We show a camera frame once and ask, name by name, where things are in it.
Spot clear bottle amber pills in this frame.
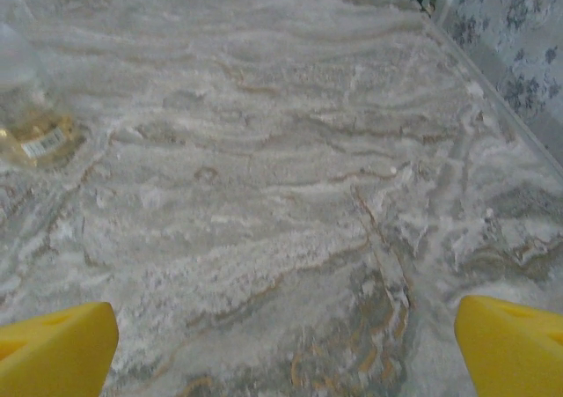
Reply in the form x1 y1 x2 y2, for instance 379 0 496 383
0 0 89 172

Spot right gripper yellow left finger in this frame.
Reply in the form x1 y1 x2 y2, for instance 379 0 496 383
0 301 120 397

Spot aluminium table side rail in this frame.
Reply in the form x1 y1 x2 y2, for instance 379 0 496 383
421 7 563 173

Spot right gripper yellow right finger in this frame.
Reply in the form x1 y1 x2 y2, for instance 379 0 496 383
454 295 563 397

